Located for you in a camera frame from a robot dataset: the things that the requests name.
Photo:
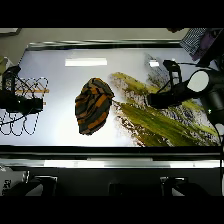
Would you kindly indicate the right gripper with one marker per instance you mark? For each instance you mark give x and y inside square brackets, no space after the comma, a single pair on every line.
[160,100]

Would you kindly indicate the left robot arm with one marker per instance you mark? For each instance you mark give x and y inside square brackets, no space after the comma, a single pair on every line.
[20,104]

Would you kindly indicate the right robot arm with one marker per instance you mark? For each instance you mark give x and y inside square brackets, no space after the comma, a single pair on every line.
[213,93]

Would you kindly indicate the orange grey striped garment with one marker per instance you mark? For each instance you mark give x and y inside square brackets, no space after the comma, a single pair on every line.
[93,106]

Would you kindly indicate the checked garment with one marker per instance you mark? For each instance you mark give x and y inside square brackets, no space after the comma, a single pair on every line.
[193,40]

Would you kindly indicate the purple garment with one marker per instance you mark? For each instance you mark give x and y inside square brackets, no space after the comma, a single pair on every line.
[208,41]

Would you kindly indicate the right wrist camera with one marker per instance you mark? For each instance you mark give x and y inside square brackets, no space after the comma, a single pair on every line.
[172,66]

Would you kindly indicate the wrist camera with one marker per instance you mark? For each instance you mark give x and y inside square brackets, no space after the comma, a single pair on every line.
[172,66]
[11,75]

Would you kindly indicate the silver frame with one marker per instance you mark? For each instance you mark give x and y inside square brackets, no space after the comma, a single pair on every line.
[110,163]

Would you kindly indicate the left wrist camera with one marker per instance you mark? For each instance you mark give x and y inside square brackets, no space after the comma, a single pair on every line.
[11,75]

